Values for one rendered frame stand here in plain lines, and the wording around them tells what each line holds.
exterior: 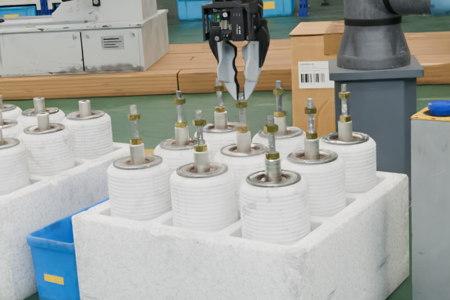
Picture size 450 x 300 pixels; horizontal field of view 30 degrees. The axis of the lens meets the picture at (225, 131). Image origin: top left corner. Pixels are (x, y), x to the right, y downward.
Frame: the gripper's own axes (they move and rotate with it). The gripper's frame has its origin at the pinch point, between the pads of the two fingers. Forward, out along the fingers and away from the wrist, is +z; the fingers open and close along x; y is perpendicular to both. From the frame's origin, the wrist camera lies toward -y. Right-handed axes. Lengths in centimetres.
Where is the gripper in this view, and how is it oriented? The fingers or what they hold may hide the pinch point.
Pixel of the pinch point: (242, 90)
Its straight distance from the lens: 129.6
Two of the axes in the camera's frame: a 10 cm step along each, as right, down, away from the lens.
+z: 0.6, 9.7, 2.3
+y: -2.6, 2.4, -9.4
